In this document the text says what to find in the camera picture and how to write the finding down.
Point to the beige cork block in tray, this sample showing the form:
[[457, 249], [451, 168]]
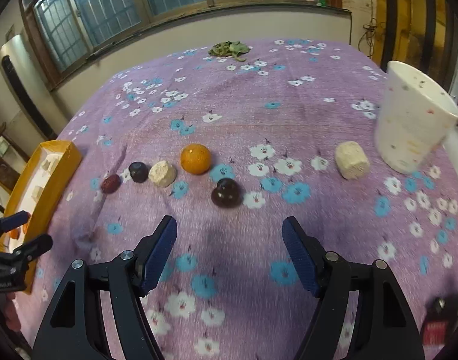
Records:
[[50, 164], [37, 193]]

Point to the purple floral tablecloth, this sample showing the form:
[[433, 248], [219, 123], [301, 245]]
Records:
[[272, 124]]

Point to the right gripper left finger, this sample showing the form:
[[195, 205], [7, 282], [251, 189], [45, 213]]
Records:
[[73, 326]]

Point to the dark red jujube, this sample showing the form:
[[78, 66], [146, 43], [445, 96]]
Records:
[[110, 184]]

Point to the standing air conditioner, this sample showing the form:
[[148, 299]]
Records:
[[29, 89]]

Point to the white speckled cup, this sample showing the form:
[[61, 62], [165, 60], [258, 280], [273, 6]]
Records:
[[414, 118]]

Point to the small orange mandarin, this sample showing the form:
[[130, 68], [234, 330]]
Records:
[[15, 233]]

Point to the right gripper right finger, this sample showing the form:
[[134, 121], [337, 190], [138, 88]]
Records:
[[383, 325]]

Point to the beige cork cylinder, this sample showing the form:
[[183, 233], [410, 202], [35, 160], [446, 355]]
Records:
[[351, 160]]

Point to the pile of green leaves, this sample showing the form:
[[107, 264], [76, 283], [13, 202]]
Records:
[[235, 49]]

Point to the beige cork block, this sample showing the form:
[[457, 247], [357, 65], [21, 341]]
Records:
[[50, 164], [37, 193], [162, 174]]

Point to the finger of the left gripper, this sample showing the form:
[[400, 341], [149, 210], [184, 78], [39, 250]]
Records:
[[16, 220], [30, 251]]

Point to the dark purple plum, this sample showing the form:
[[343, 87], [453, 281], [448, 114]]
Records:
[[227, 193]]

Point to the yellow white tray box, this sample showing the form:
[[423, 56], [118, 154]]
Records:
[[41, 213]]

